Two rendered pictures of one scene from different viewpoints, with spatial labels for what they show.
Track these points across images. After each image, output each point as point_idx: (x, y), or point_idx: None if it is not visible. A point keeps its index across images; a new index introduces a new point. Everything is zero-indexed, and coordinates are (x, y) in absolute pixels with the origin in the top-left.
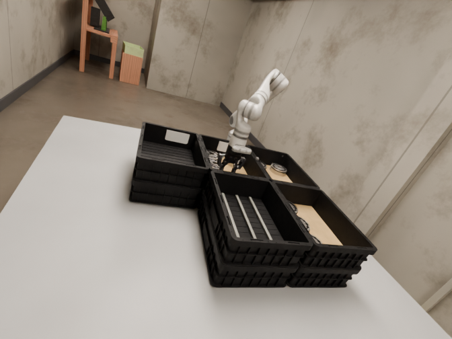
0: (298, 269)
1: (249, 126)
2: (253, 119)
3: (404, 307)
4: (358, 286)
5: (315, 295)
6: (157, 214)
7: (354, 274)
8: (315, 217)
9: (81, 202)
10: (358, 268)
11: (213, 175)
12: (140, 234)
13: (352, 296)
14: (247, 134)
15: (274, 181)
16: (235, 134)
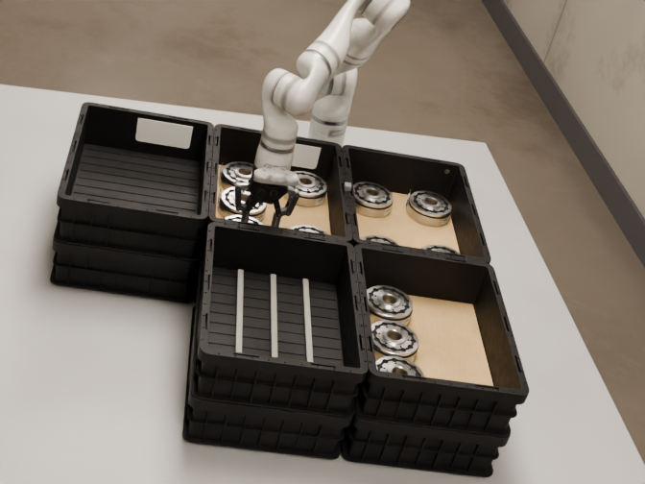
0: (355, 423)
1: (291, 124)
2: (294, 113)
3: None
4: (529, 481)
5: (402, 481)
6: (106, 311)
7: (491, 446)
8: (462, 329)
9: None
10: (501, 433)
11: (210, 232)
12: (67, 347)
13: None
14: (289, 142)
15: (361, 244)
16: (262, 143)
